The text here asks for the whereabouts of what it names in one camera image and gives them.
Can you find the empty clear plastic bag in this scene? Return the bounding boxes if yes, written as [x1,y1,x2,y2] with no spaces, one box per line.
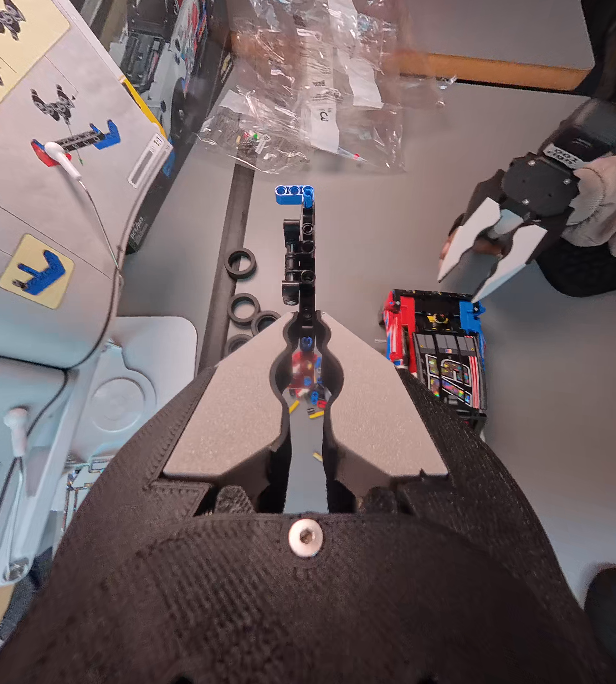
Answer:
[233,0,456,173]

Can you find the shiny sticker sheet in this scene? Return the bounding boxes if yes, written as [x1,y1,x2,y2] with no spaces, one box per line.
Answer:
[65,457,113,527]

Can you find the wood-edged grey table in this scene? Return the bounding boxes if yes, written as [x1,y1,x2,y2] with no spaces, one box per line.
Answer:
[388,0,596,92]

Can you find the small loose brick pieces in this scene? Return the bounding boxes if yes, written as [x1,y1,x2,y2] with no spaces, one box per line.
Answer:
[287,347,337,461]

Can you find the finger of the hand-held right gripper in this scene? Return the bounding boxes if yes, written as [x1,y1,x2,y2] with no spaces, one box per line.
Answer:
[437,197,503,283]
[471,227,548,304]

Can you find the black toy set box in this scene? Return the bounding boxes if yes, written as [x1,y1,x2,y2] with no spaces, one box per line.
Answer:
[118,0,234,253]

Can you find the clear bag with small parts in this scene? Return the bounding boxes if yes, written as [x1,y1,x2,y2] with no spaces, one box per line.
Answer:
[198,85,313,174]

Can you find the red blue brick toy car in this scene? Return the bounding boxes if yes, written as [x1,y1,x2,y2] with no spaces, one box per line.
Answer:
[380,290,488,428]

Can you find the black and blue brick assembly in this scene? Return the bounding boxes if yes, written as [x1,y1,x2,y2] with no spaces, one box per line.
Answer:
[274,184,320,343]

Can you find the person's right hand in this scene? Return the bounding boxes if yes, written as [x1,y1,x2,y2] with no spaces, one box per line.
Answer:
[441,234,505,268]

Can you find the grey instruction booklet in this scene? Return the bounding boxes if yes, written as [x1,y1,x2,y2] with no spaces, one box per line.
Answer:
[0,0,175,583]

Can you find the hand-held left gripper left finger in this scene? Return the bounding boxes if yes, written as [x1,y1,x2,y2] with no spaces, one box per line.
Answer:
[163,311,294,479]

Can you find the black desk strip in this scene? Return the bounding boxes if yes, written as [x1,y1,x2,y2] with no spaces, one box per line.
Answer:
[198,163,255,369]

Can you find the white page holder peg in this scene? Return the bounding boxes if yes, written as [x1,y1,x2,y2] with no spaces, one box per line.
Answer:
[4,407,30,457]
[45,141,124,284]

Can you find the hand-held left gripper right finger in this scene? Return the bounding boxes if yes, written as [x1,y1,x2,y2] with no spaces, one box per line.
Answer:
[316,311,449,479]

